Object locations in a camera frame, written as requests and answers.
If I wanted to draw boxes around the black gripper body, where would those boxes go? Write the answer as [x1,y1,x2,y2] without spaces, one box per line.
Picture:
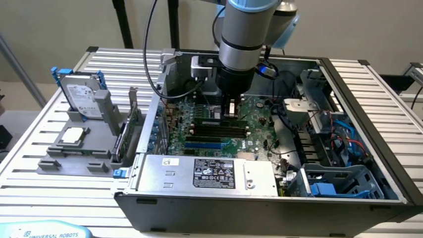
[216,66,257,96]

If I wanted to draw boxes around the green motherboard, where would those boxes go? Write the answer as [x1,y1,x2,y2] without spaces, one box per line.
[163,95,282,160]

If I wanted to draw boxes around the black expansion slot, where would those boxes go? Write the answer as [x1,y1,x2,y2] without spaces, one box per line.
[184,135,223,144]

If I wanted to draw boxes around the blue expansion slot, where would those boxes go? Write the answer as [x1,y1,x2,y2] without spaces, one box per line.
[184,141,223,151]

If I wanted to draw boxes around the silver chipset heat sink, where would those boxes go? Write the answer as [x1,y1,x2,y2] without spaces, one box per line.
[235,152,259,161]

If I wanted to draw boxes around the metal drive cage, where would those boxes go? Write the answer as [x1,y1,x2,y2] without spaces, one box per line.
[297,68,335,120]

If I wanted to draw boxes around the green graphics card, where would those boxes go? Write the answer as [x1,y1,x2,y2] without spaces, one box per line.
[112,86,144,160]

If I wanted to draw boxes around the silver power supply unit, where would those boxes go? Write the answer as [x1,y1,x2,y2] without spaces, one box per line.
[130,154,281,198]

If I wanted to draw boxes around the grey parts rack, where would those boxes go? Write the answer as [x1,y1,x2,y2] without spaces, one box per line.
[36,89,147,178]

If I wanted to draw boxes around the blue disk carrier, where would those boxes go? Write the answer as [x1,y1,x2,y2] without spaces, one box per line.
[50,66,107,122]

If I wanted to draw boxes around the blue-grey plastic disk bay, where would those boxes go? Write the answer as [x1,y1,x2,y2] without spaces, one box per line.
[297,163,387,199]

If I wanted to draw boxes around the black open PC case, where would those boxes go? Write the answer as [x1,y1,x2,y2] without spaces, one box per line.
[114,48,423,233]

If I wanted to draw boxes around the silver hard disk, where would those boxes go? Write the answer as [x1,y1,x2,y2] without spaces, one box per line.
[59,75,100,120]

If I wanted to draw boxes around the silver CPU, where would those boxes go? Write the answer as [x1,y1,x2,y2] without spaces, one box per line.
[60,127,90,144]

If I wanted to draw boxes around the grey metal pole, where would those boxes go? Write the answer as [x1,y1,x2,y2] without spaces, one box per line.
[0,31,48,109]

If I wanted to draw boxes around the black box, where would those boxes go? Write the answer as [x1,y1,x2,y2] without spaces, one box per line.
[0,124,14,150]

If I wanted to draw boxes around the blue Universal Robots joint cap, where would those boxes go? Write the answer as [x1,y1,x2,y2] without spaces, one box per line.
[0,219,94,238]

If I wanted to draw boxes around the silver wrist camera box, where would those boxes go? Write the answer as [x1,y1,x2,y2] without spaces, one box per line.
[191,55,219,81]

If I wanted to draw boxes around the silver metal bracket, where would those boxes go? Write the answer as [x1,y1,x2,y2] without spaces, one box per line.
[283,98,319,118]

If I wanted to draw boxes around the black camera cable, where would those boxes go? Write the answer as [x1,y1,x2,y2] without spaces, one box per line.
[143,0,203,99]

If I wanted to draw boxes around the black frame post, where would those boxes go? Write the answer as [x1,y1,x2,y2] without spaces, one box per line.
[167,0,182,50]
[111,0,135,50]

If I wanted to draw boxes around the blue wire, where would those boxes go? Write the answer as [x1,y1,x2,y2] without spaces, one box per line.
[331,118,357,150]

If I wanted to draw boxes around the red wire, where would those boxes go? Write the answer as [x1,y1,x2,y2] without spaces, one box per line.
[346,139,370,157]

